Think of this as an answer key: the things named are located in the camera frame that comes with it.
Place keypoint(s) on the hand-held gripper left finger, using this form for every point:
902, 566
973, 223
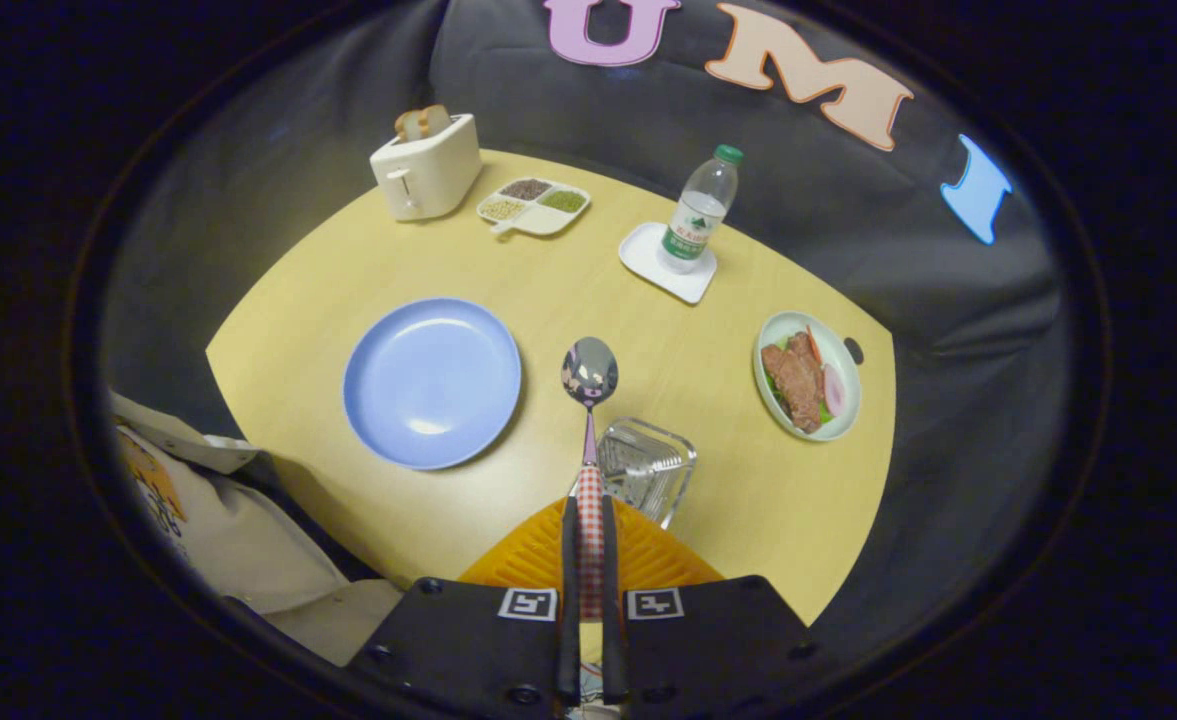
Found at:
569, 560

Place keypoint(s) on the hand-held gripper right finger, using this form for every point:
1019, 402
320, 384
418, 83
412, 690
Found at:
610, 560

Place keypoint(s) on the clear plastic water bottle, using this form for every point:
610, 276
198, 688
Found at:
693, 220

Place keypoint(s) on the white toaster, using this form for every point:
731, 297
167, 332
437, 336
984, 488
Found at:
438, 175

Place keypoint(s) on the brown steak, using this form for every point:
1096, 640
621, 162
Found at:
793, 385

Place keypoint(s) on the clear square strainer basket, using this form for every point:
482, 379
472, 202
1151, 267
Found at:
653, 470

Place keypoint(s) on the orange carrot strip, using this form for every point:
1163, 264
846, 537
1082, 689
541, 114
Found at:
814, 345

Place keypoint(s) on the pink sliced food piece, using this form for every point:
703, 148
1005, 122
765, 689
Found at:
834, 390

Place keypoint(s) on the pale green food plate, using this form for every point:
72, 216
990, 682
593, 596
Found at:
843, 345

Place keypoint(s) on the white divided snack dish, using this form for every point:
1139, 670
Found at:
543, 222

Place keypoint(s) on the blue round plate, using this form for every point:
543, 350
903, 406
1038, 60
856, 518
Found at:
433, 385

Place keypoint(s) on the white square coaster tray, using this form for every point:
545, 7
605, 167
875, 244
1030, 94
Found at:
643, 260

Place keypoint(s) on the toast slice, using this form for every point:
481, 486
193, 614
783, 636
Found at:
408, 124
436, 120

